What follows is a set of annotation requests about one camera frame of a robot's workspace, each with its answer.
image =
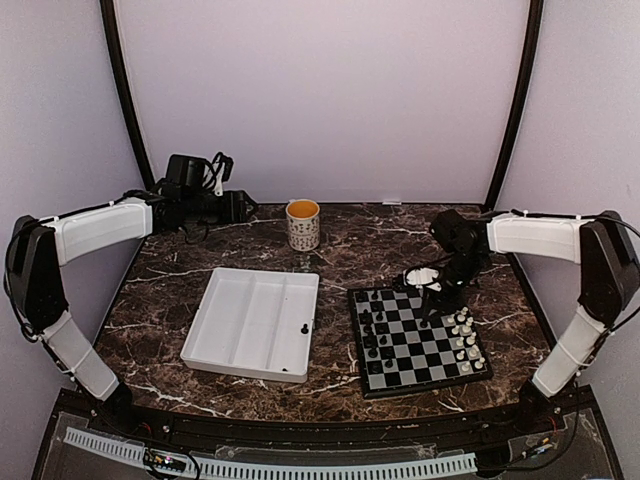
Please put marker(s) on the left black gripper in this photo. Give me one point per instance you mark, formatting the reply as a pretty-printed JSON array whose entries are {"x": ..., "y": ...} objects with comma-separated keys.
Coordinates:
[{"x": 234, "y": 210}]

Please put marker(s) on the white plastic tray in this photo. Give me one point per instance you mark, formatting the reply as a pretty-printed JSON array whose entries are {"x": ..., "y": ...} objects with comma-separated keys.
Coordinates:
[{"x": 244, "y": 320}]

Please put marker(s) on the right black frame post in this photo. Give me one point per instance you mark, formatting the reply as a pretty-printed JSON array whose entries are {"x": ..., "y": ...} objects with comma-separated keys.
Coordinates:
[{"x": 526, "y": 64}]

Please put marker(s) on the black frame post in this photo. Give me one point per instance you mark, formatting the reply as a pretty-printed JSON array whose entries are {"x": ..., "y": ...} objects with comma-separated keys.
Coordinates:
[
  {"x": 526, "y": 64},
  {"x": 124, "y": 92}
]

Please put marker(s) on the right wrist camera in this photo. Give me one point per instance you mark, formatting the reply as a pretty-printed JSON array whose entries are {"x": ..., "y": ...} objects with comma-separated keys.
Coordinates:
[{"x": 417, "y": 278}]

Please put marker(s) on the left black frame post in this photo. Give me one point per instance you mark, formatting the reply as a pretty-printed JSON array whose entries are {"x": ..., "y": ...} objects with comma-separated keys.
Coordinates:
[{"x": 124, "y": 92}]

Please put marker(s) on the white chess piece row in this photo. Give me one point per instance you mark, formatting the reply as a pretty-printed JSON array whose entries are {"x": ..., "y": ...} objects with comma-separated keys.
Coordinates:
[{"x": 466, "y": 353}]

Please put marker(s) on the white slotted cable duct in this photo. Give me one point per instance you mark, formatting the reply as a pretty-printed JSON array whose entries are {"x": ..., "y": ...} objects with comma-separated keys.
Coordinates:
[{"x": 254, "y": 463}]

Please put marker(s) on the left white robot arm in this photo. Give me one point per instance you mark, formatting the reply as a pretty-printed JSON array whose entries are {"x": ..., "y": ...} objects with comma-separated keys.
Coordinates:
[{"x": 192, "y": 190}]

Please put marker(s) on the yellow patterned mug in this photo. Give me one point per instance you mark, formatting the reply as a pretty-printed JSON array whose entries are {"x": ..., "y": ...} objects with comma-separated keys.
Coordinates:
[{"x": 303, "y": 221}]

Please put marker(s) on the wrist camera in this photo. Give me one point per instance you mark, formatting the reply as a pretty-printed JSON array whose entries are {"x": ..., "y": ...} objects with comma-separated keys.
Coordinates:
[
  {"x": 219, "y": 172},
  {"x": 417, "y": 278}
]

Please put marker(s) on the black white chess board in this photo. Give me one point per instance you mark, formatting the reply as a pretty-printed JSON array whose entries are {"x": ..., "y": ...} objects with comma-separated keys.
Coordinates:
[{"x": 412, "y": 359}]

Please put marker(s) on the black chess pieces pile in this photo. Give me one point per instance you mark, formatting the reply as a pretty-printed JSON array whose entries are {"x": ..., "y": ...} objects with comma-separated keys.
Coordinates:
[{"x": 296, "y": 350}]

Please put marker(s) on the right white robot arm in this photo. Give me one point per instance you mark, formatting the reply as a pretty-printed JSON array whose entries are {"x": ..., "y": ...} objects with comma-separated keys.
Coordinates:
[{"x": 599, "y": 244}]

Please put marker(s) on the black front rail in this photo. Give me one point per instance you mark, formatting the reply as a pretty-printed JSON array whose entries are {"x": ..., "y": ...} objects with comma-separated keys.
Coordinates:
[{"x": 485, "y": 429}]

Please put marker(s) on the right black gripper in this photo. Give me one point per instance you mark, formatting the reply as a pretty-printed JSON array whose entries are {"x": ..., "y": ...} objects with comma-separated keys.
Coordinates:
[{"x": 449, "y": 305}]

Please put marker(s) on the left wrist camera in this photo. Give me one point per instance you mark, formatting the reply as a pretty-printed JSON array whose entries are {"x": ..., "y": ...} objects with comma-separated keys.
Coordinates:
[{"x": 219, "y": 172}]

